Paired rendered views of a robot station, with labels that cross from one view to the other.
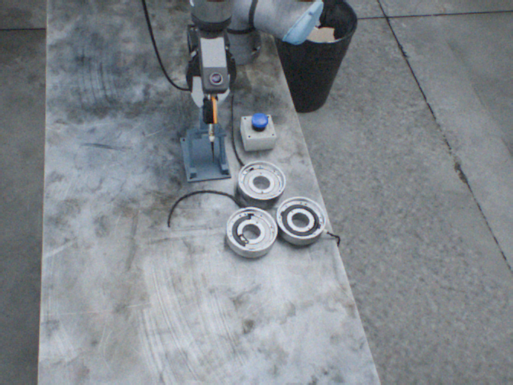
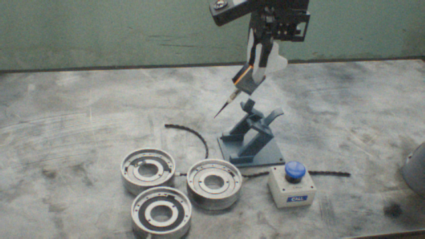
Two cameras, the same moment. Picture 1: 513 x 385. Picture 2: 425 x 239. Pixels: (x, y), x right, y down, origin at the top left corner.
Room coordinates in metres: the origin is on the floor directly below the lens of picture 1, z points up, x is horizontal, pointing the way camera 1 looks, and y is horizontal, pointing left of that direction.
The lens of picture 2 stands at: (0.78, -0.61, 1.45)
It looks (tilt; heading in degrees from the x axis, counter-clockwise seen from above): 38 degrees down; 95
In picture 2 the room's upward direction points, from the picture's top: 5 degrees clockwise
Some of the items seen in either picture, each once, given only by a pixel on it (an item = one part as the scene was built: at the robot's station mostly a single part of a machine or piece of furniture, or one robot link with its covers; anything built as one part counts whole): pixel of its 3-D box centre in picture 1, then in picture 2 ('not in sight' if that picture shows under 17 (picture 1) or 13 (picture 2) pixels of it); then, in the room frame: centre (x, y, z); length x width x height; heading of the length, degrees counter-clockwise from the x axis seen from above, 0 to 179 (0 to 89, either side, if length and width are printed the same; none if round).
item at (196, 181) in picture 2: (261, 185); (213, 185); (0.74, -0.01, 0.82); 0.08 x 0.08 x 0.02
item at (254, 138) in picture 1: (257, 131); (293, 184); (0.90, 0.02, 0.82); 0.08 x 0.07 x 0.05; 19
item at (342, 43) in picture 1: (306, 56); not in sight; (1.93, -0.12, 0.21); 0.34 x 0.34 x 0.43
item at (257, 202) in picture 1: (261, 185); (213, 184); (0.74, -0.01, 0.82); 0.10 x 0.10 x 0.04
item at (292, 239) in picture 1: (299, 221); (161, 216); (0.66, -0.11, 0.82); 0.10 x 0.10 x 0.04
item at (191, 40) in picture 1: (209, 37); (280, 4); (0.81, 0.13, 1.14); 0.09 x 0.08 x 0.12; 20
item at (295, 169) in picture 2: (259, 125); (293, 176); (0.89, 0.02, 0.85); 0.04 x 0.04 x 0.05
